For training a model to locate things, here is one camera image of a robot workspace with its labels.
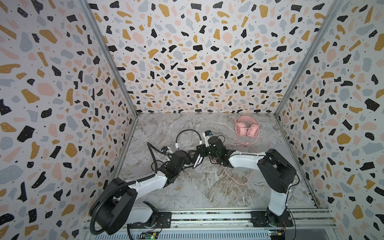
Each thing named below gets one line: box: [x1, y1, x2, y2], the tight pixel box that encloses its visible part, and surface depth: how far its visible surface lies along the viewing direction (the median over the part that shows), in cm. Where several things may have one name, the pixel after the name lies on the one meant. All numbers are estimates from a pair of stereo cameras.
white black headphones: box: [175, 129, 203, 167], surface depth 92 cm
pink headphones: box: [235, 115, 260, 139], surface depth 105 cm
